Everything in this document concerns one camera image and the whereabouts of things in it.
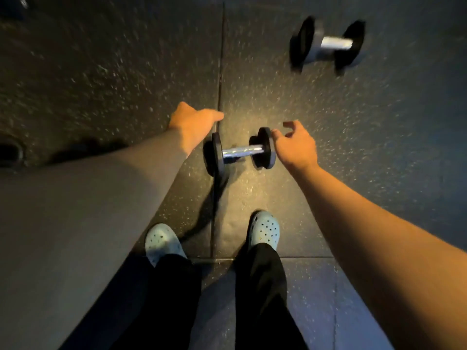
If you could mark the person's right hand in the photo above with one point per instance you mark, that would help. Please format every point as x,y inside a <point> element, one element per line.
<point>297,149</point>

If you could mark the person's left hand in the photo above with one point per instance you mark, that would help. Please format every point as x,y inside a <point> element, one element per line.
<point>189,122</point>

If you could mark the person's right thumb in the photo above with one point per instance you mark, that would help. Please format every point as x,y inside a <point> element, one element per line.
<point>278,139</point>

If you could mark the person's left fingers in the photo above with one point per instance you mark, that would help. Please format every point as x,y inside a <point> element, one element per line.
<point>213,116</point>

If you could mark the person's left forearm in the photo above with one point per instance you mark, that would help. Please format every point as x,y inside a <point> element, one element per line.
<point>91,222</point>

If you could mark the person's right forearm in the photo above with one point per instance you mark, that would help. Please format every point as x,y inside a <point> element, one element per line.
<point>383,258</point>

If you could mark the person's right light blue clog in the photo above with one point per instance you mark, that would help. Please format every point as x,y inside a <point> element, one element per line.
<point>265,229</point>

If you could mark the person's light blue clog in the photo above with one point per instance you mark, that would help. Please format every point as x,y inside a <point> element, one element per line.
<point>162,242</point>
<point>265,229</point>

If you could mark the person's left light blue clog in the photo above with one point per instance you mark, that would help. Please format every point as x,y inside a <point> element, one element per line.
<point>162,242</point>

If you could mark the person's black trousers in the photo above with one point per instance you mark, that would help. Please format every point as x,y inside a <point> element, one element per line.
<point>261,298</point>

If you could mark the dark round object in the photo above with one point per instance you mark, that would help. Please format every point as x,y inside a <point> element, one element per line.
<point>10,154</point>

